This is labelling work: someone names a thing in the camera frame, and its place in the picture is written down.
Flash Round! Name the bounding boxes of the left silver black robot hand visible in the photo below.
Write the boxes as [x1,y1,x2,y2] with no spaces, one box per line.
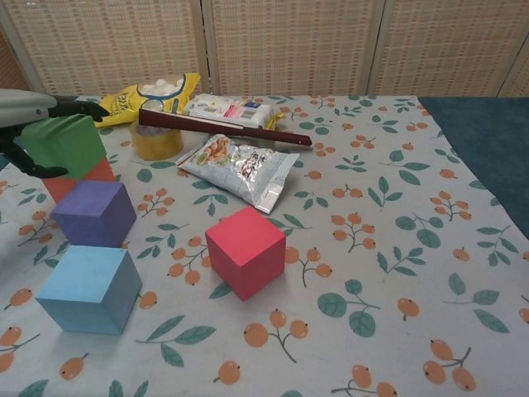
[0,88,111,179]

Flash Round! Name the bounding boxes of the green foam cube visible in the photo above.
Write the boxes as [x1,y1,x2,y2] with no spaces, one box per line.
[20,114,107,181]

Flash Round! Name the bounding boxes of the purple foam cube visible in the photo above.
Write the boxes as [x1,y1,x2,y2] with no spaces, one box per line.
[50,179,137,248]

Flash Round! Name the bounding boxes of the light blue foam cube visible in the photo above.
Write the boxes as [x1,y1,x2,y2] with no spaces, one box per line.
[35,244,144,335]

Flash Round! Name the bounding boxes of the red foam cube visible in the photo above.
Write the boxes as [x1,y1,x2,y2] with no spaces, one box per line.
[205,205,287,302]

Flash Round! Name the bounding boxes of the orange foam cube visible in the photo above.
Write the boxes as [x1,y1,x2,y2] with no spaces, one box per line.
[44,159,117,203]

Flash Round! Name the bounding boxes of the yellow snack bag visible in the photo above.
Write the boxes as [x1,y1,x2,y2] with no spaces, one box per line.
[93,72,202,128]

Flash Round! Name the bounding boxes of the clear packing tape roll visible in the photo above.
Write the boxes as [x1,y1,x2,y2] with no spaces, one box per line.
[131,122,184,161]

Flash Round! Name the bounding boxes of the dark red folded fan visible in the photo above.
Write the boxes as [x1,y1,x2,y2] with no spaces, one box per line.
[137,108,313,146]

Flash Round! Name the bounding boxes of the white snack package gold ends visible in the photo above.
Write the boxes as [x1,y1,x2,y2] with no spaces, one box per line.
[183,93,286,130]

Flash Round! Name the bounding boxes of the silver nut snack pouch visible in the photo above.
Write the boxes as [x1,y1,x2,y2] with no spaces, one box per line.
[176,132,301,215]

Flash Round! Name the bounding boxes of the woven folding screen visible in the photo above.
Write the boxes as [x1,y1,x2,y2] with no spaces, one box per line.
[0,0,529,99]

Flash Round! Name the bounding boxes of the floral fruit print tablecloth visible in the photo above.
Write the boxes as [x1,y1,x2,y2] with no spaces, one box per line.
[0,94,529,397]

